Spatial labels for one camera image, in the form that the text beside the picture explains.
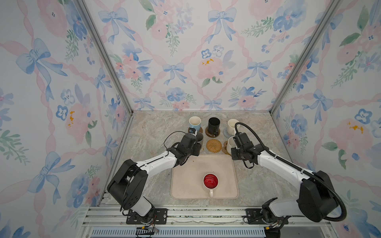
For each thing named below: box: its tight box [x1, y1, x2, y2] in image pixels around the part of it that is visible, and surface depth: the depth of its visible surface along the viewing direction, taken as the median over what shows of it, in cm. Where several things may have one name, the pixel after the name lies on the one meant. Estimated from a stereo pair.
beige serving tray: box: [170, 154, 239, 200], surface depth 87 cm
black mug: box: [207, 117, 221, 137], surface depth 103 cm
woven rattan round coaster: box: [205, 138, 223, 154], surface depth 102 cm
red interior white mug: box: [202, 173, 220, 198], surface depth 81 cm
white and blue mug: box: [188, 116, 202, 132], surface depth 102 cm
